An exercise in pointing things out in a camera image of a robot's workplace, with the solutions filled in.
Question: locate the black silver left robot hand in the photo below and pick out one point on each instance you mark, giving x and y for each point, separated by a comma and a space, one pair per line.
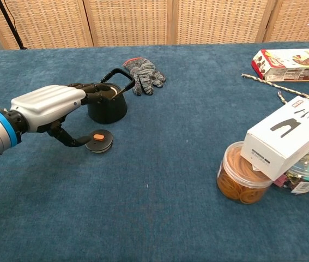
48, 106

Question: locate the black lid orange knob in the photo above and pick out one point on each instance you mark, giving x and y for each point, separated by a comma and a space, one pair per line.
101, 142

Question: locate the black tripod stand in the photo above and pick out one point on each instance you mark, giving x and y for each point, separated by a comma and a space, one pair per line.
9, 24

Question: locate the grey knitted work glove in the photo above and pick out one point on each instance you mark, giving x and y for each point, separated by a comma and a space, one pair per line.
143, 75

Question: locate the woven wooden folding screen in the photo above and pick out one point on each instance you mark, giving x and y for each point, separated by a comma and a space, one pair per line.
132, 21

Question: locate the blue table cloth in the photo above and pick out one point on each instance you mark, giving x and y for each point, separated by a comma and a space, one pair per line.
154, 204

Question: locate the clear jar of rubber bands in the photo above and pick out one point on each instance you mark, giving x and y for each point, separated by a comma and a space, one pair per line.
238, 183

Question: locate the white carton with black print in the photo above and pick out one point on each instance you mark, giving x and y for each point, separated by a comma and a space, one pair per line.
285, 139

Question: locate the white red snack box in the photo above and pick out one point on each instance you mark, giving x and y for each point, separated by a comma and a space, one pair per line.
290, 66

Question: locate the clear jar of binder clips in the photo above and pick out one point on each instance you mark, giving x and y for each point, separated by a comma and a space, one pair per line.
306, 177

